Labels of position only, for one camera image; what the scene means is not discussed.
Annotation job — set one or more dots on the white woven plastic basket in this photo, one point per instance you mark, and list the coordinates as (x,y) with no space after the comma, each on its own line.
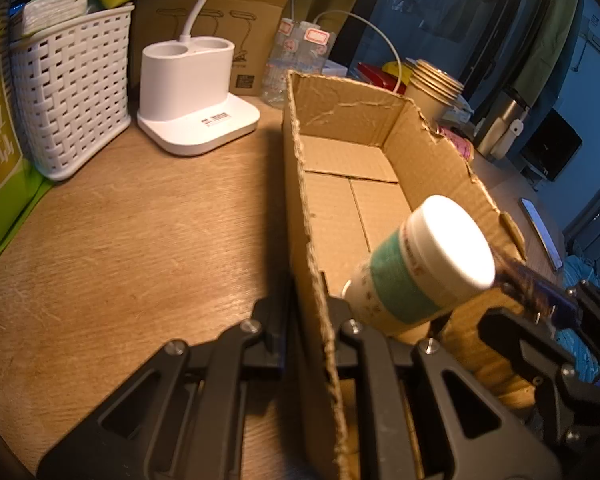
(70,100)

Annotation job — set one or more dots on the green hanging garment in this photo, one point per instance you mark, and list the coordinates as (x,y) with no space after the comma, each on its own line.
(555,35)

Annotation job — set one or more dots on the smartphone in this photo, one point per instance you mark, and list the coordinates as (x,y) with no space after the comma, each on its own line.
(542,232)

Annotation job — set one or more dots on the stack of paper cups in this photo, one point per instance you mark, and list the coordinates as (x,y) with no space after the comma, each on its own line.
(430,95)

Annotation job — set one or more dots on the white desk lamp base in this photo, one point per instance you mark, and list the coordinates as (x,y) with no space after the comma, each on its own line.
(190,90)

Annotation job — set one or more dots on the red flat packet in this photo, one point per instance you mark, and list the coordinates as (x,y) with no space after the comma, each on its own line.
(375,77)

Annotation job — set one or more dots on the steel thermos flask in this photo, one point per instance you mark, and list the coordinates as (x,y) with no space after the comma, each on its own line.
(495,120)

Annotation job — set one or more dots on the white medicine bottle green label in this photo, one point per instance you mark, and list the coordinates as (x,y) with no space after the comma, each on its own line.
(430,255)

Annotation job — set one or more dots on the black monitor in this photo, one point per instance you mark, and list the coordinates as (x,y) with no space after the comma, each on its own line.
(555,145)

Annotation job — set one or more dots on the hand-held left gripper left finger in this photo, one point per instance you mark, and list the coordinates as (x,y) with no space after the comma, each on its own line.
(275,332)

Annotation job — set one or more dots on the green printed carton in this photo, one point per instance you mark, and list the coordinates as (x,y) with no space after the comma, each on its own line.
(0,160)

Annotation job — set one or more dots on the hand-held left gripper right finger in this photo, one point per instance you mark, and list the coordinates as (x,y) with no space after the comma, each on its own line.
(337,355)

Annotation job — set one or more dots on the pink tape roll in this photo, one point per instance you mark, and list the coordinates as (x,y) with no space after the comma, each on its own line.
(457,145)

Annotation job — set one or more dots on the yellow lid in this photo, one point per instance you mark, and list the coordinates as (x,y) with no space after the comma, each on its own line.
(406,72)

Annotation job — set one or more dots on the dark hanging garment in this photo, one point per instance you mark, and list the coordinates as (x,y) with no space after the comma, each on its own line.
(440,15)

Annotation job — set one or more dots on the flat cardboard lamp carton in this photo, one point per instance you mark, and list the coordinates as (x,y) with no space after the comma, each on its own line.
(262,25)

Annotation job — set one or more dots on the white tissue packet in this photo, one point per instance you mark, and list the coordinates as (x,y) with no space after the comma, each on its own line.
(50,10)

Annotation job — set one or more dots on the cardboard box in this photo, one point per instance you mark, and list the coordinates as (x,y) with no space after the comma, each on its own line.
(340,160)

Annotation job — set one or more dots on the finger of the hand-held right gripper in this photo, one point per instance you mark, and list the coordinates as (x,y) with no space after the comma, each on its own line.
(520,340)
(535,292)

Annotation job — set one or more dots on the blue patterned cloth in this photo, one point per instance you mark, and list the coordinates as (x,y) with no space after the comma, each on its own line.
(580,266)

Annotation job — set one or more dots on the clear plastic bag red labels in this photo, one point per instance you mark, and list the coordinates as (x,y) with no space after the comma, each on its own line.
(295,55)

